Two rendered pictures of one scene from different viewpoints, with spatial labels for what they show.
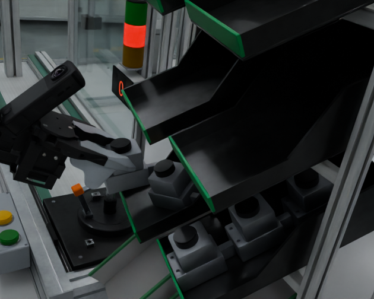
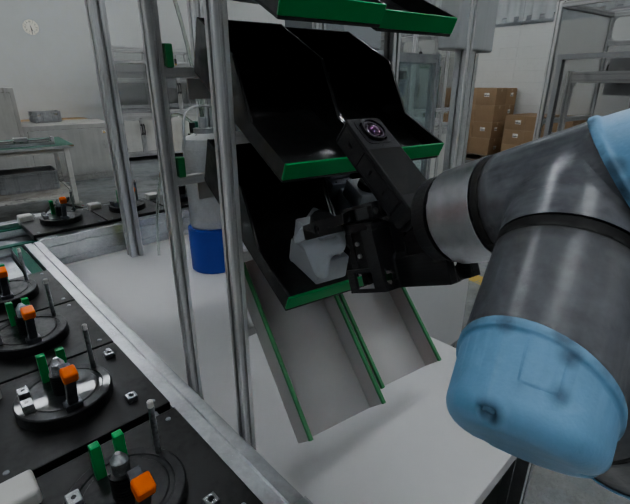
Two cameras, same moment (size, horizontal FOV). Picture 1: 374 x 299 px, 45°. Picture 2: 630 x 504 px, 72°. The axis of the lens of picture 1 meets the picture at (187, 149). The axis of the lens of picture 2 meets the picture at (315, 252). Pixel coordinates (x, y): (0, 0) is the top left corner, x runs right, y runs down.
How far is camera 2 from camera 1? 89 cm
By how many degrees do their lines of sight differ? 88
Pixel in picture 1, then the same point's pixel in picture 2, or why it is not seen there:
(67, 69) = (370, 121)
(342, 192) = not seen: hidden behind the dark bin
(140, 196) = (300, 287)
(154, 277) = (314, 358)
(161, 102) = (300, 156)
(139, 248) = (278, 374)
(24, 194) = not seen: outside the picture
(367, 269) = (157, 319)
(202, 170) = not seen: hidden behind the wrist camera
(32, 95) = (402, 164)
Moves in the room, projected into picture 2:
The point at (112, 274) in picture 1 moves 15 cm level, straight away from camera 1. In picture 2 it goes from (296, 423) to (183, 452)
